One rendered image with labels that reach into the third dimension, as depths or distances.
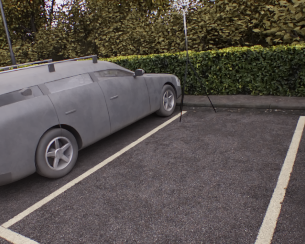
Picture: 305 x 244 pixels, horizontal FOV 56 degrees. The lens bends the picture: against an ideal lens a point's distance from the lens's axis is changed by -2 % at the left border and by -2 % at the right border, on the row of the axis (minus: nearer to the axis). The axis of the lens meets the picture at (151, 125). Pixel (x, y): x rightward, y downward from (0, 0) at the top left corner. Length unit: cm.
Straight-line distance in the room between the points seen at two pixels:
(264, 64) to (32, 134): 490
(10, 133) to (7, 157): 26
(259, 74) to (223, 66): 85
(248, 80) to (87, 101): 389
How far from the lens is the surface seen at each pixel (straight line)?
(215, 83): 713
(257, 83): 681
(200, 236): 261
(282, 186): 334
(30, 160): 367
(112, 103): 453
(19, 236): 312
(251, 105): 625
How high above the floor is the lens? 164
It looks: 17 degrees down
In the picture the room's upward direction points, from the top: 7 degrees counter-clockwise
